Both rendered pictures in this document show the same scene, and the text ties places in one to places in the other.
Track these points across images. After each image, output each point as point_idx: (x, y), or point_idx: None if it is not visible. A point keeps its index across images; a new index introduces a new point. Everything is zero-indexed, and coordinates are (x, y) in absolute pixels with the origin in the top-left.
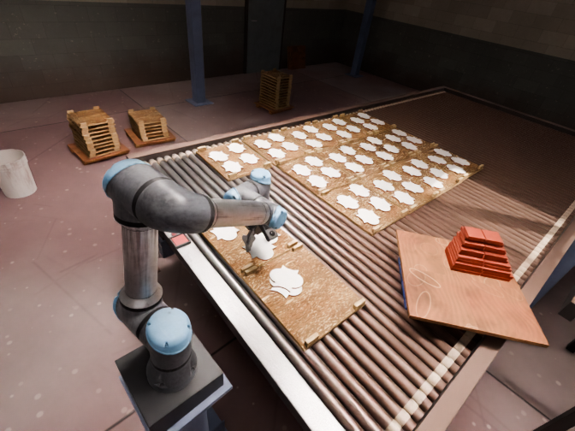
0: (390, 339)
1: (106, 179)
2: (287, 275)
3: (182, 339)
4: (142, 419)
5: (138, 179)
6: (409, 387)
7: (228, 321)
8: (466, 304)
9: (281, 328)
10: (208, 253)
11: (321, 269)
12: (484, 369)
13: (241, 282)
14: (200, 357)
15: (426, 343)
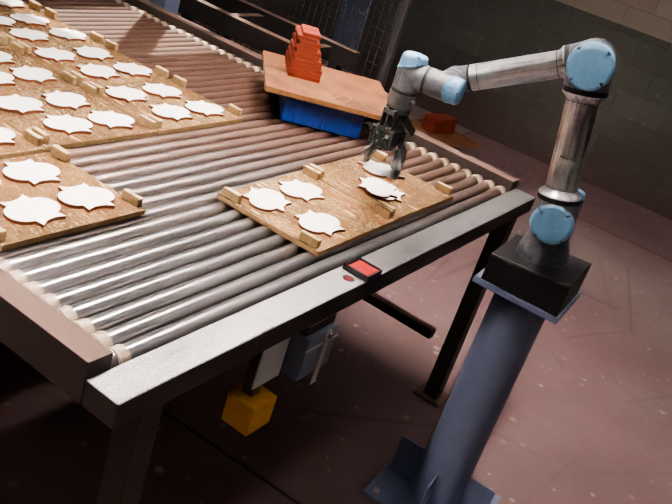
0: None
1: (614, 62)
2: (374, 185)
3: None
4: (572, 300)
5: (609, 44)
6: (439, 162)
7: (451, 243)
8: (362, 93)
9: (434, 210)
10: (368, 246)
11: (340, 166)
12: None
13: (393, 228)
14: (516, 244)
15: None
